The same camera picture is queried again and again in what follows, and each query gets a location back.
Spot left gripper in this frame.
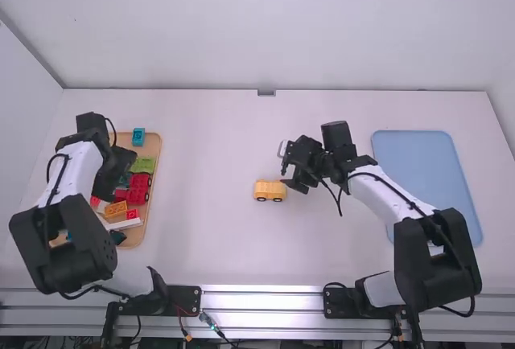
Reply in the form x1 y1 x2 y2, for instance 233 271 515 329
92 146 138 203

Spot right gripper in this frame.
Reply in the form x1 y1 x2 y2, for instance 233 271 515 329
279 134 325 195

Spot yellow toy car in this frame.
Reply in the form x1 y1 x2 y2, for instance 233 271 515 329
253 179 289 203

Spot orange toy brick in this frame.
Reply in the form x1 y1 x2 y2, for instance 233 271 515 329
104 200 130 220

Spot tan tray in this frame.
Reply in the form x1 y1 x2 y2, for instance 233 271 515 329
94 130 163 250

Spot white toy brick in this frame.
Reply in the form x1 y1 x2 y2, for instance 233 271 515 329
99 216 144 232

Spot silver rails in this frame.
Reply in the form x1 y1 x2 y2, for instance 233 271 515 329
0 283 515 342

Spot blue mat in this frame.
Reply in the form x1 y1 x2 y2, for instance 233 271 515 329
370 129 484 248

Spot black cable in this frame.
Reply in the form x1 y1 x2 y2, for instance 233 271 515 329
440 272 477 318
58 280 132 300
104 117 119 149
317 178 344 218

